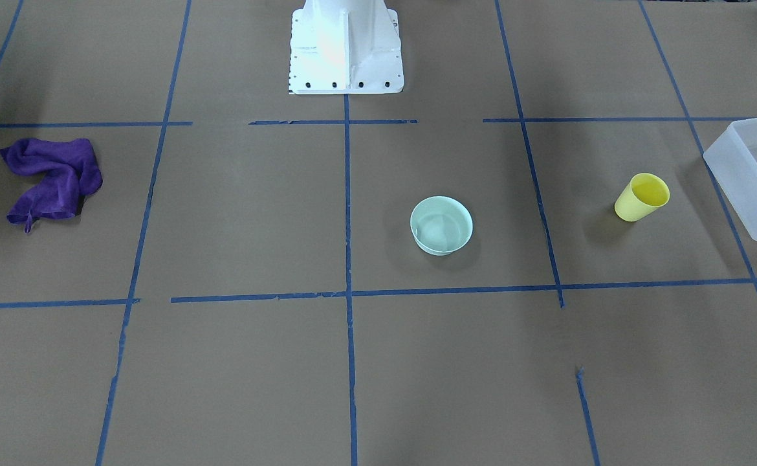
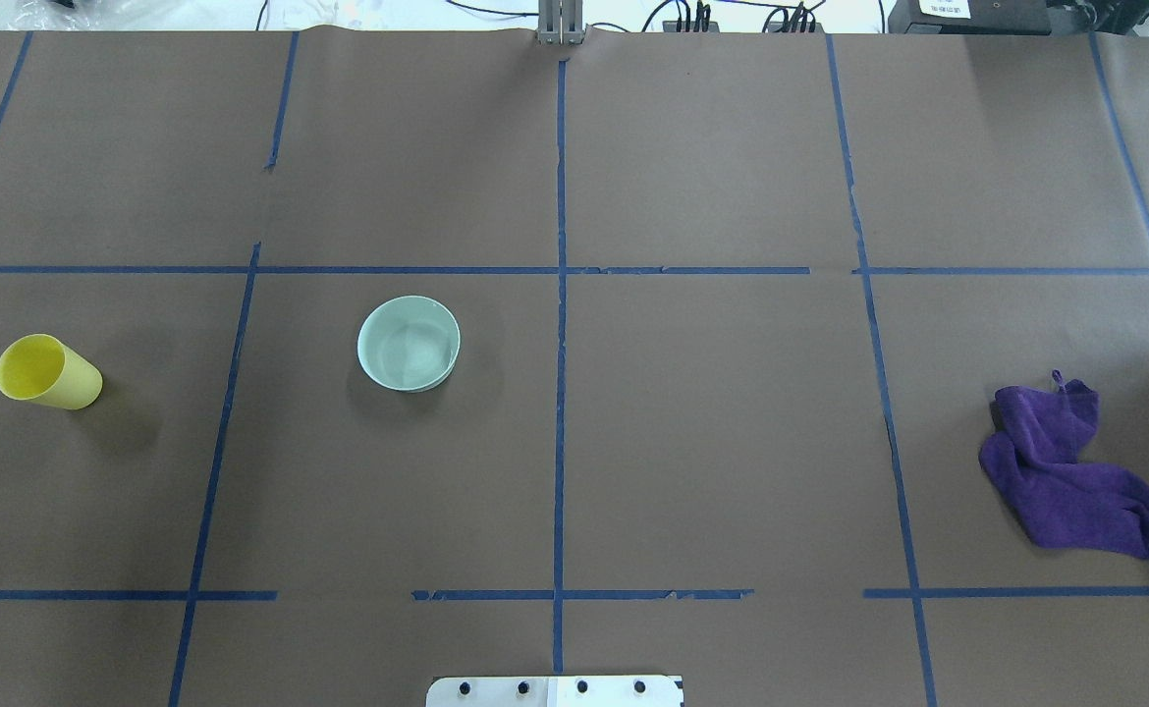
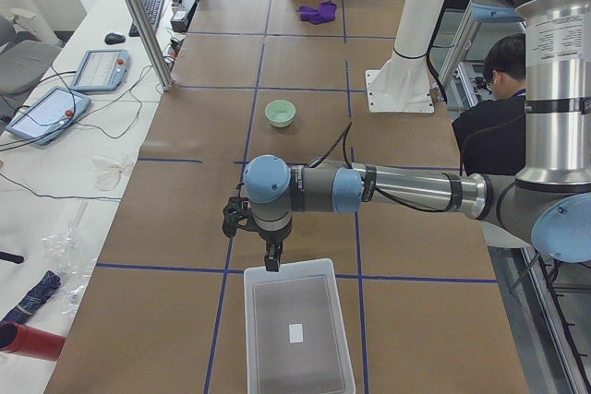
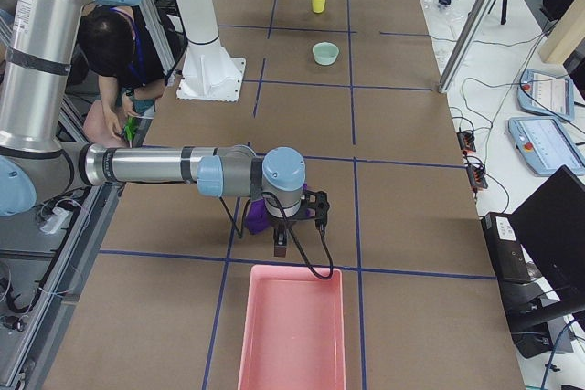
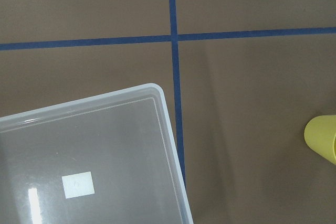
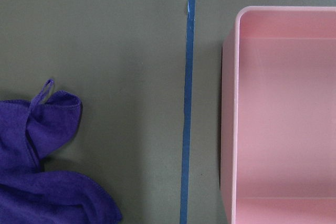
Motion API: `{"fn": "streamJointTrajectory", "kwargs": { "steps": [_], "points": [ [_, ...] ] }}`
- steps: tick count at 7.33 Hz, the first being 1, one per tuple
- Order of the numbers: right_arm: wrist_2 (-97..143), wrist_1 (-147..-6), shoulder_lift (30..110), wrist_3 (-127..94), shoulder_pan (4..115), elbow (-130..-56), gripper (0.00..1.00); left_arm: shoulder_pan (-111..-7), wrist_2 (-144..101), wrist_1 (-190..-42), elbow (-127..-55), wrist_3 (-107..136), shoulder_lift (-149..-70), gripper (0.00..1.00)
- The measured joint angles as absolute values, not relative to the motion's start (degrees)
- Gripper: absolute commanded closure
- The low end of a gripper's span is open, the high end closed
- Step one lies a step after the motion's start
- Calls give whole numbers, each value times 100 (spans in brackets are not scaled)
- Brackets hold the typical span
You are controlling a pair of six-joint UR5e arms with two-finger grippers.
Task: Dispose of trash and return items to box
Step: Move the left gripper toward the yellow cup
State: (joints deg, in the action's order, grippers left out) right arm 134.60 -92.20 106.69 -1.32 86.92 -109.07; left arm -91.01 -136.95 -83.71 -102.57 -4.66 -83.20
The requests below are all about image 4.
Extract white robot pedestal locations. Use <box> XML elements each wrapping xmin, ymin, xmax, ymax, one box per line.
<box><xmin>176</xmin><ymin>0</ymin><xmax>246</xmax><ymax>102</ymax></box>

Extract black desktop box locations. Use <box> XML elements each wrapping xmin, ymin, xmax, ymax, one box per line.
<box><xmin>481</xmin><ymin>212</ymin><xmax>536</xmax><ymax>285</ymax></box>

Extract black computer monitor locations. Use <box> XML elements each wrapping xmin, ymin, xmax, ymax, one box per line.
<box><xmin>509</xmin><ymin>165</ymin><xmax>584</xmax><ymax>293</ymax></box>

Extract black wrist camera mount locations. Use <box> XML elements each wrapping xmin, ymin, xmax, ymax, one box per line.
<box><xmin>303</xmin><ymin>189</ymin><xmax>330</xmax><ymax>232</ymax></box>

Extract pink plastic bin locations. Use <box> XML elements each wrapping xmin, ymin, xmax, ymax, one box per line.
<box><xmin>238</xmin><ymin>265</ymin><xmax>346</xmax><ymax>389</ymax></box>

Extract mint green bowl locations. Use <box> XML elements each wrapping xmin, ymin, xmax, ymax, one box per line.
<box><xmin>312</xmin><ymin>41</ymin><xmax>340</xmax><ymax>66</ymax></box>

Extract orange connector block upper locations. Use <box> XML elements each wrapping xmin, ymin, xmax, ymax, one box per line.
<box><xmin>457</xmin><ymin>131</ymin><xmax>476</xmax><ymax>155</ymax></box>

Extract teach pendant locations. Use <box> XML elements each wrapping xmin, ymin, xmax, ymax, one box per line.
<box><xmin>517</xmin><ymin>69</ymin><xmax>575</xmax><ymax>122</ymax></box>
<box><xmin>507</xmin><ymin>116</ymin><xmax>584</xmax><ymax>176</ymax></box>

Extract orange connector block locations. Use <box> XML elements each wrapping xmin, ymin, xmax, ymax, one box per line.
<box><xmin>466</xmin><ymin>163</ymin><xmax>488</xmax><ymax>192</ymax></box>
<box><xmin>457</xmin><ymin>131</ymin><xmax>476</xmax><ymax>155</ymax></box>

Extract seated person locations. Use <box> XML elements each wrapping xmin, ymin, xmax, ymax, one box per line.
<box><xmin>78</xmin><ymin>6</ymin><xmax>165</xmax><ymax>147</ymax></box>

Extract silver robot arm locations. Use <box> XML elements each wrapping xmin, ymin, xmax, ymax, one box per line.
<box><xmin>1</xmin><ymin>0</ymin><xmax>310</xmax><ymax>248</ymax></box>

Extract upper teach pendant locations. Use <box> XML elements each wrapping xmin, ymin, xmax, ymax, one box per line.
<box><xmin>517</xmin><ymin>69</ymin><xmax>575</xmax><ymax>122</ymax></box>

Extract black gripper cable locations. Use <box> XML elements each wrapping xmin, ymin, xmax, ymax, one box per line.
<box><xmin>261</xmin><ymin>192</ymin><xmax>335</xmax><ymax>280</ymax></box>

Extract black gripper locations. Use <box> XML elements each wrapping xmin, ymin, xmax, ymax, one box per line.
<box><xmin>268</xmin><ymin>213</ymin><xmax>305</xmax><ymax>257</ymax></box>

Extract yellow plastic cup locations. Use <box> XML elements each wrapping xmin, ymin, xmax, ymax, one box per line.
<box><xmin>311</xmin><ymin>0</ymin><xmax>326</xmax><ymax>14</ymax></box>

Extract white power strip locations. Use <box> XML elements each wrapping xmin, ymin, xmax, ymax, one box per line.
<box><xmin>39</xmin><ymin>206</ymin><xmax>69</xmax><ymax>235</ymax></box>

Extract orange connector block lower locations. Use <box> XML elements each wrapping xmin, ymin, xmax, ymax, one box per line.
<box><xmin>466</xmin><ymin>163</ymin><xmax>488</xmax><ymax>192</ymax></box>

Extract purple cloth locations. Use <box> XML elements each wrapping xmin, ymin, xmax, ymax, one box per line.
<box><xmin>243</xmin><ymin>199</ymin><xmax>314</xmax><ymax>236</ymax></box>

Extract lower teach pendant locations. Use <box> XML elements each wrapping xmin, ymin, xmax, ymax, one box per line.
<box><xmin>507</xmin><ymin>116</ymin><xmax>584</xmax><ymax>176</ymax></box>

